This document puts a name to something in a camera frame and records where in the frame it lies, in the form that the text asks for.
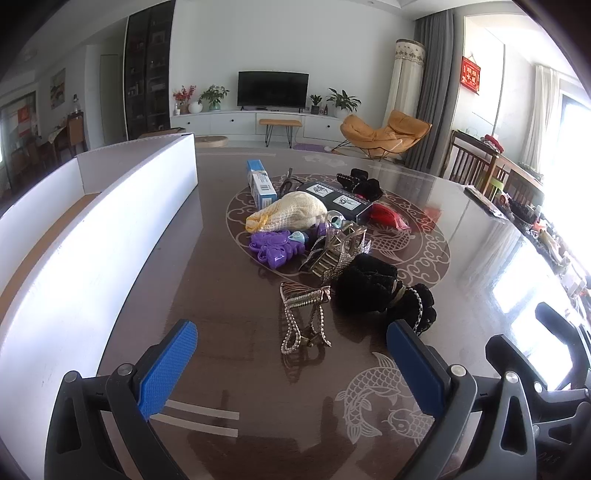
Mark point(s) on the black remote control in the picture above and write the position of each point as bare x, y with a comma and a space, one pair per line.
482, 201

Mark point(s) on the dark gold claw hair clip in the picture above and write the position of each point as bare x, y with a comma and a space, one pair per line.
316, 258

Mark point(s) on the purple toy with teal shell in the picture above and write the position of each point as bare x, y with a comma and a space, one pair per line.
319, 230

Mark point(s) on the red cloth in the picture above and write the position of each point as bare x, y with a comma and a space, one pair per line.
493, 142

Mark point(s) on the black claw hair clip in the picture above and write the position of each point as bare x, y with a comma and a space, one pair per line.
362, 184

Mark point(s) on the small wooden cabinet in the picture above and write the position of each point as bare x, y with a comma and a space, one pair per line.
76, 134

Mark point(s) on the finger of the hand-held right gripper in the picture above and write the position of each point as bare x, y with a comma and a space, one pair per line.
517, 357
554, 318

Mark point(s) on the round beige floor mat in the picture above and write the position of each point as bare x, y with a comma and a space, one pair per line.
212, 141

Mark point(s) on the large leafy potted plant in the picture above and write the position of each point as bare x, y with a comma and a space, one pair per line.
342, 102

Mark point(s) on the cream knit bag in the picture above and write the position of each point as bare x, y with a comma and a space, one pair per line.
291, 210

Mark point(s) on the cardboard box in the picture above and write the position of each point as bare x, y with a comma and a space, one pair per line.
159, 133

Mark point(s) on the wooden chair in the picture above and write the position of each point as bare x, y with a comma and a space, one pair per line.
466, 157

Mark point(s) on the red pouch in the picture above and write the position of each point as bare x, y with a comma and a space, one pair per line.
385, 214

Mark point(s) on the green potted plant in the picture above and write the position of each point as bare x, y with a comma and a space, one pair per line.
213, 96

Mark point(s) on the white board storage box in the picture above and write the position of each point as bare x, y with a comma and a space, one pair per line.
92, 277

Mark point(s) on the small potted plant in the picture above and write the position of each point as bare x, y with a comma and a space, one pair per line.
315, 101

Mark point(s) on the blue and white carton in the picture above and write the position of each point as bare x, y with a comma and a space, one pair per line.
263, 189

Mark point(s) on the framed wall painting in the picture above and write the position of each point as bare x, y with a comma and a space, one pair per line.
57, 87

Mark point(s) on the grey curtain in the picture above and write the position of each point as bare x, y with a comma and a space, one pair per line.
434, 83

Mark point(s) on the white door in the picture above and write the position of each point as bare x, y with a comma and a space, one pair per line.
111, 99

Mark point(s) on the brown patterned desktop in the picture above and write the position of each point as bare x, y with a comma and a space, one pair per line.
231, 332

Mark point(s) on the cream covered standing air conditioner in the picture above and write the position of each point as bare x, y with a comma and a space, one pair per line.
406, 78

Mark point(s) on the white television cabinet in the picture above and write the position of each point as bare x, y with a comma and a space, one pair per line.
221, 122

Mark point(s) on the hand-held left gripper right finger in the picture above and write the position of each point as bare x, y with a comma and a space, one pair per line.
415, 369

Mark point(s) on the orange lounge chair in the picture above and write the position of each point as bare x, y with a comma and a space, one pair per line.
369, 136

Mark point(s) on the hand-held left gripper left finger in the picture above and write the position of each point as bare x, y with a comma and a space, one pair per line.
168, 369

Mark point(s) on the white sheer curtain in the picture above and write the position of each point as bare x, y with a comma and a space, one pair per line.
540, 110

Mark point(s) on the black fluffy scrunchie with pearls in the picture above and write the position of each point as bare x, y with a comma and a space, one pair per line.
364, 286

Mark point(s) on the red flower plant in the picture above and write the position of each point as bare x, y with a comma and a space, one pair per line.
183, 94

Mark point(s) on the black box with white pictures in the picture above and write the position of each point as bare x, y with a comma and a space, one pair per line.
332, 203

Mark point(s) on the dark glass display cabinet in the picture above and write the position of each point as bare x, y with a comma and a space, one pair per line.
147, 69

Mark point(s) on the purple plastic toy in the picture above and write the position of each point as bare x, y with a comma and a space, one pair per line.
274, 249

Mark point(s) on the black television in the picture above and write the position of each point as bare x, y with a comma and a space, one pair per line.
272, 90

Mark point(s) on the white round vase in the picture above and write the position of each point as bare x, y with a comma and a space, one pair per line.
195, 107

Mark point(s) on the rhinestone claw hair clip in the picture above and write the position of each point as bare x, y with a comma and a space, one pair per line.
300, 304

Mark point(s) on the red wall hanging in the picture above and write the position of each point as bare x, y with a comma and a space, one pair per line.
471, 75

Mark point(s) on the wooden bench with metal legs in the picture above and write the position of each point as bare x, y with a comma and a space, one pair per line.
279, 122

